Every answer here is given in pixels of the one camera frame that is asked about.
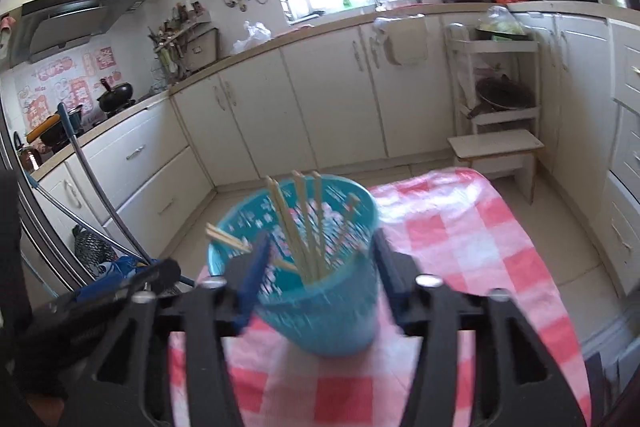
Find red white checkered tablecloth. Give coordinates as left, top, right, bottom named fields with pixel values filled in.
left=167, top=166, right=594, bottom=427

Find black wok on stove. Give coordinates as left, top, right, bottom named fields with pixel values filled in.
left=98, top=78, right=134, bottom=114

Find white small storage shelf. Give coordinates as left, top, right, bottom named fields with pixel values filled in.
left=445, top=23, right=544, bottom=202

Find range hood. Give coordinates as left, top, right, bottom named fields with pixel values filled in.
left=10, top=0, right=145, bottom=67

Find white hanging trash bin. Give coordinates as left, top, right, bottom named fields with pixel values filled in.
left=373, top=14, right=428, bottom=66

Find white plastic bag on counter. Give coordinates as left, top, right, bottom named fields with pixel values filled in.
left=231, top=20, right=272, bottom=55

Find blue dustpan with handle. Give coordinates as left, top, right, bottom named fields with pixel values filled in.
left=24, top=102, right=196, bottom=287

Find wall utensil rack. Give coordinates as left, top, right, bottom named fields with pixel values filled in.
left=148, top=0, right=220, bottom=84

